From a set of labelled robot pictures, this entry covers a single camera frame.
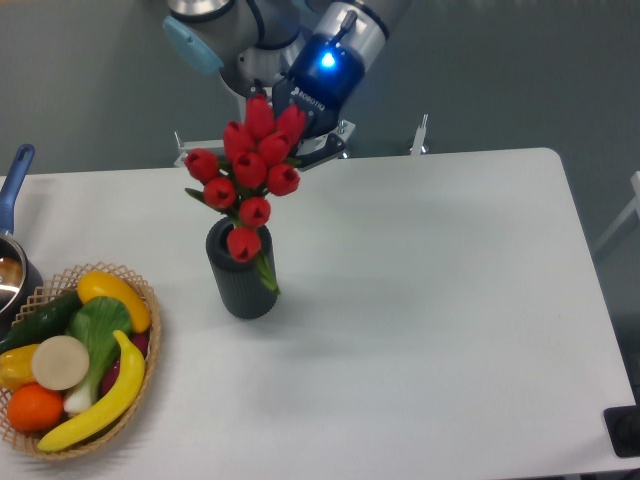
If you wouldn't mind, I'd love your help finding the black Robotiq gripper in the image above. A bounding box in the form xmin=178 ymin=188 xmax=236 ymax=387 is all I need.
xmin=247 ymin=34 xmax=365 ymax=168

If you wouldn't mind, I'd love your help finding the red tulip bouquet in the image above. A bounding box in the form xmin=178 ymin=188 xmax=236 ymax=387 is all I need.
xmin=184 ymin=94 xmax=306 ymax=293

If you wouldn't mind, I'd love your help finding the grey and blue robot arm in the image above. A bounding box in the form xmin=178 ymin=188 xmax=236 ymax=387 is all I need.
xmin=163 ymin=1 xmax=410 ymax=170

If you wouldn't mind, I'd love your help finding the dark grey ribbed vase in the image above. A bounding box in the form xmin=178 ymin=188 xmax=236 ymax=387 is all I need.
xmin=205 ymin=218 xmax=277 ymax=320

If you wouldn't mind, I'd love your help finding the yellow squash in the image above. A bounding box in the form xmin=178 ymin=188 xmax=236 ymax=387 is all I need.
xmin=76 ymin=270 xmax=151 ymax=333

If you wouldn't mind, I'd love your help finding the purple eggplant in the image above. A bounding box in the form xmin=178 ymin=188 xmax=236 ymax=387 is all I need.
xmin=100 ymin=332 xmax=150 ymax=397

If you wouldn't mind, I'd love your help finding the green bok choy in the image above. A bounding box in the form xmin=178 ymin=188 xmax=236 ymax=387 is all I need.
xmin=64 ymin=297 xmax=132 ymax=417

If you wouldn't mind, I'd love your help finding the yellow banana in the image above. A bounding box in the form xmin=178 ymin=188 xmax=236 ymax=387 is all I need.
xmin=37 ymin=330 xmax=145 ymax=453

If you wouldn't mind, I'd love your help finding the woven wicker basket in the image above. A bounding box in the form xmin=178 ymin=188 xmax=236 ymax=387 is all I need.
xmin=1 ymin=262 xmax=161 ymax=461

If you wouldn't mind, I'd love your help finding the green cucumber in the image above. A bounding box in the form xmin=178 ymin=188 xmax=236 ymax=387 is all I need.
xmin=1 ymin=291 xmax=82 ymax=354

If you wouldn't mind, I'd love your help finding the beige round disc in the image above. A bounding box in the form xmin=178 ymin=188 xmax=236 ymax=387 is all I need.
xmin=31 ymin=335 xmax=89 ymax=391

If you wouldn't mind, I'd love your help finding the yellow bell pepper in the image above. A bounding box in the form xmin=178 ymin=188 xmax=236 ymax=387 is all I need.
xmin=0 ymin=344 xmax=39 ymax=391

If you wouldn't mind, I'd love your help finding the orange fruit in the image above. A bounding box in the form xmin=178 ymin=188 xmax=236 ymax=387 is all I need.
xmin=7 ymin=383 xmax=63 ymax=432

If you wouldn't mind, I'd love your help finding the black device at table edge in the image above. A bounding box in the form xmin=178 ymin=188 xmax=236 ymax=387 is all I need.
xmin=603 ymin=405 xmax=639 ymax=458

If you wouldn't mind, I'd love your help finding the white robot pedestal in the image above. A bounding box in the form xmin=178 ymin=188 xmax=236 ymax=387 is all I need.
xmin=172 ymin=44 xmax=357 ymax=168

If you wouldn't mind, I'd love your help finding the blue handled saucepan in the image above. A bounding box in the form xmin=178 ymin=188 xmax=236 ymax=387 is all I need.
xmin=1 ymin=144 xmax=43 ymax=337

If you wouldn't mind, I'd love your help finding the white frame at right edge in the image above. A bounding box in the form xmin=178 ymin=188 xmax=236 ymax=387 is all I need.
xmin=592 ymin=171 xmax=639 ymax=261

